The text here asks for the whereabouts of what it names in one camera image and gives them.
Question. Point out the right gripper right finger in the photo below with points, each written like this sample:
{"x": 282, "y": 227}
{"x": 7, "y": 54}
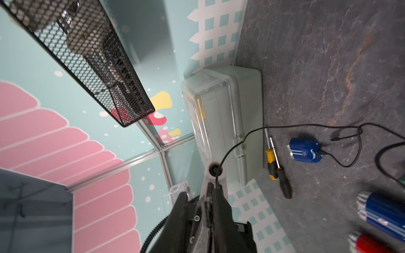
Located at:
{"x": 226, "y": 235}

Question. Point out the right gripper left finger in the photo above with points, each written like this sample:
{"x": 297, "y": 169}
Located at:
{"x": 172, "y": 234}

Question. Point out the orange black screwdriver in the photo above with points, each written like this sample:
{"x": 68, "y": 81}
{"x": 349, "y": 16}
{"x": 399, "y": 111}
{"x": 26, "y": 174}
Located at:
{"x": 284, "y": 182}

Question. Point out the yellow black screwdriver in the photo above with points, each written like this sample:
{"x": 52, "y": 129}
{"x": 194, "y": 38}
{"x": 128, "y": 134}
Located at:
{"x": 272, "y": 162}

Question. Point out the clear plastic storage box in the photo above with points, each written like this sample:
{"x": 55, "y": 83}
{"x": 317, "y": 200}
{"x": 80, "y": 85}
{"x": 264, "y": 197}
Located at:
{"x": 226, "y": 110}

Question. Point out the white wire wall basket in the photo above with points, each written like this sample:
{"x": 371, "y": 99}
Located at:
{"x": 170, "y": 199}

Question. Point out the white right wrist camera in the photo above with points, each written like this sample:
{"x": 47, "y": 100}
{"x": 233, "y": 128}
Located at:
{"x": 211, "y": 171}

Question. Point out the black wire mesh basket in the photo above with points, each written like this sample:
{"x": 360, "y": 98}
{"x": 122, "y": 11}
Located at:
{"x": 81, "y": 38}

